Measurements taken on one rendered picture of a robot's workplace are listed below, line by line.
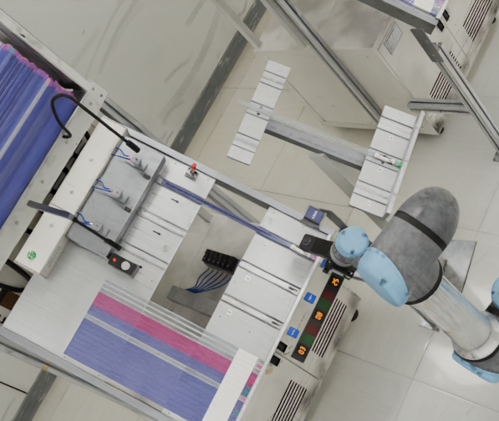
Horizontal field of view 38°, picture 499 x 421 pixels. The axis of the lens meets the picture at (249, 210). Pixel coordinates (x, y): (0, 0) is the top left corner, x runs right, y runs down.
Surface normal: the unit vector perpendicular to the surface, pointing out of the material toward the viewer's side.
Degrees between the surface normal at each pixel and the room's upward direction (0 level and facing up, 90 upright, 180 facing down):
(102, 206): 43
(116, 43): 90
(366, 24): 0
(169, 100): 90
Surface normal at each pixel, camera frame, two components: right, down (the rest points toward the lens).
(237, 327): 0.02, -0.25
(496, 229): -0.60, -0.49
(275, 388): 0.66, 0.15
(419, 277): 0.49, 0.35
